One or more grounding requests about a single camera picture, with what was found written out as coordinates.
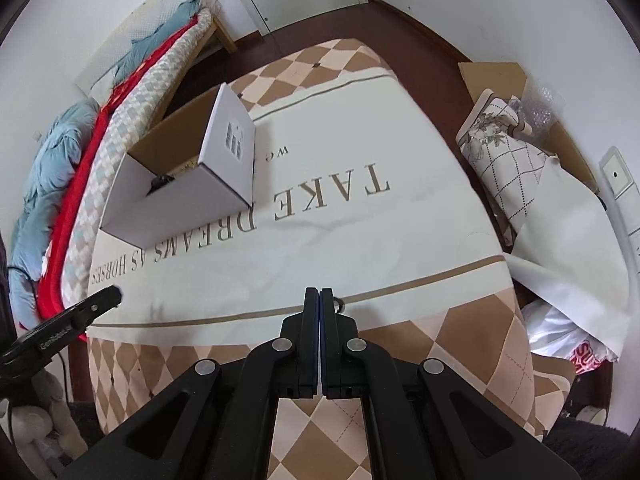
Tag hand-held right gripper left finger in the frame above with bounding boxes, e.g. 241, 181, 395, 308
62, 287, 320, 480

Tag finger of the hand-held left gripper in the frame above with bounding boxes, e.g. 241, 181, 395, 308
60, 284, 124, 323

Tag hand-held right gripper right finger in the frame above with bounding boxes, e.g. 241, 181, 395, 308
321, 288, 581, 480

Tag white cardboard box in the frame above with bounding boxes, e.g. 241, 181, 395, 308
99, 82, 257, 251

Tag grey plush toy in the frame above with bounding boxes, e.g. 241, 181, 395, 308
5, 370, 86, 471

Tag checkered printed tablecloth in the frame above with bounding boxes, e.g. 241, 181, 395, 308
87, 37, 576, 480

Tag light blue quilt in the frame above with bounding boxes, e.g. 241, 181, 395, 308
7, 0, 201, 323

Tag red blanket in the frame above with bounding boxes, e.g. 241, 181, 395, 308
37, 10, 201, 318

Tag white plastic bag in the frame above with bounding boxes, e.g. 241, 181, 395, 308
525, 305, 576, 356

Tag plain white cloth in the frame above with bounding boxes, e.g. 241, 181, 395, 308
507, 157, 633, 361

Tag red printed bag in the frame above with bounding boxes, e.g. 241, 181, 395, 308
570, 342, 613, 376

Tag flat brown cardboard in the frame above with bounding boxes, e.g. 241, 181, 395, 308
457, 61, 601, 196

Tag wooden bed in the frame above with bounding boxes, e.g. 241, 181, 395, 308
0, 0, 238, 331

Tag clear bubble wrap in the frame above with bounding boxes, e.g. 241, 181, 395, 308
510, 80, 566, 136

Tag white power strip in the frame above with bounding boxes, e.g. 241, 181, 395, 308
599, 146, 640, 281

